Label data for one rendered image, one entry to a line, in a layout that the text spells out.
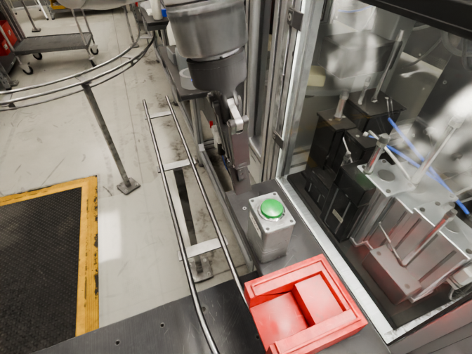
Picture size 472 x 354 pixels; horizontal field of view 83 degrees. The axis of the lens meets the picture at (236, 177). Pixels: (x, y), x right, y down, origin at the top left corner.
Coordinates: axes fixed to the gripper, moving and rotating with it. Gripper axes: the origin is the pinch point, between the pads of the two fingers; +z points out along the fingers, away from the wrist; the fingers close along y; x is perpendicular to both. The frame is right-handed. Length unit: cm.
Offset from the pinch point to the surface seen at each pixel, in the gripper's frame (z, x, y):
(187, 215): 46, 15, 45
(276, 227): 7.5, -2.9, -7.4
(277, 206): 6.1, -4.7, -4.2
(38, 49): 6, 128, 349
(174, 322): 38.3, 23.7, 0.9
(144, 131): 72, 37, 197
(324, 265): 15.0, -9.1, -12.9
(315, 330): 16.1, -2.2, -21.0
